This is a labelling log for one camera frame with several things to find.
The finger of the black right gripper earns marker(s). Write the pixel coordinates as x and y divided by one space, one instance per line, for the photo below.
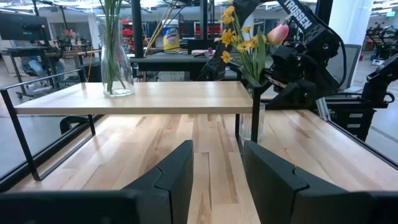
298 95

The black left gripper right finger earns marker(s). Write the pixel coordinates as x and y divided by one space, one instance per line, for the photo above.
273 193

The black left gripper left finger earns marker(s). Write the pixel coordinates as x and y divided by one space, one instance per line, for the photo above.
174 186

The pink tulip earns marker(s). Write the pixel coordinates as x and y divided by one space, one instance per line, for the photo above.
277 34

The yellow daffodil bunch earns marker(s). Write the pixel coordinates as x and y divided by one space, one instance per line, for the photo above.
228 35

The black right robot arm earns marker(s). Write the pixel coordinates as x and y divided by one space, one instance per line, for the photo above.
311 28

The black background robot arm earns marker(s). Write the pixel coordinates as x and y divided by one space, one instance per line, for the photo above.
379 81

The black control box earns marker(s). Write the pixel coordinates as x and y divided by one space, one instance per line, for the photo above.
351 121

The small clear glass vase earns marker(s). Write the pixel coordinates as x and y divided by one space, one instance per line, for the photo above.
245 124

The small purple object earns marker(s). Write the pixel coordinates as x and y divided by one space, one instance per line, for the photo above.
211 49

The dark grey desk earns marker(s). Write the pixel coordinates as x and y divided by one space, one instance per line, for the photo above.
168 60

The yellow disinfectant wipes canister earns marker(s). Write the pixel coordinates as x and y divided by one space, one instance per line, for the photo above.
171 37

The black pole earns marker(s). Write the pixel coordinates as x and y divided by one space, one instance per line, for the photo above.
137 28

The black monitor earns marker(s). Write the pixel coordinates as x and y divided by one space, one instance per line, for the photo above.
23 26

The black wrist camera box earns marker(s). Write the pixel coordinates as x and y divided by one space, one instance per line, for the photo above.
284 62

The wooden shelf with black frame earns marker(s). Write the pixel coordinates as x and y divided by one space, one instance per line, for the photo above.
155 96

